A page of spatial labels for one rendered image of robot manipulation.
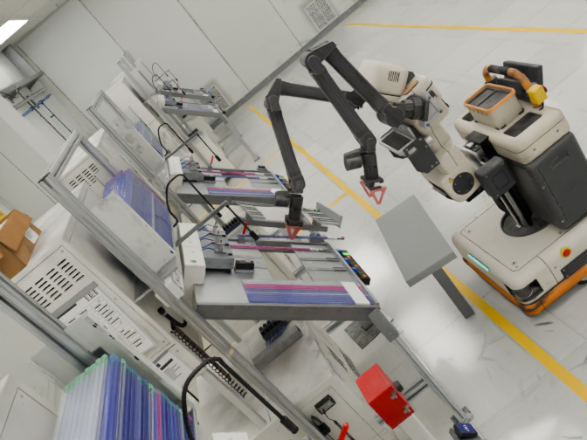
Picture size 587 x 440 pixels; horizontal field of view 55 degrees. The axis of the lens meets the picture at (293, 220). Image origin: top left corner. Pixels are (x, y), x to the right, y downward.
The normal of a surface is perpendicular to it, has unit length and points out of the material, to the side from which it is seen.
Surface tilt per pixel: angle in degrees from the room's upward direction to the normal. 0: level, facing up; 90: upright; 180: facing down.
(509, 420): 0
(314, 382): 0
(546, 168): 90
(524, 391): 0
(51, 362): 90
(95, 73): 90
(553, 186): 90
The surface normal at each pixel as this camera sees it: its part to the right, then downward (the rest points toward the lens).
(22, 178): 0.24, 0.33
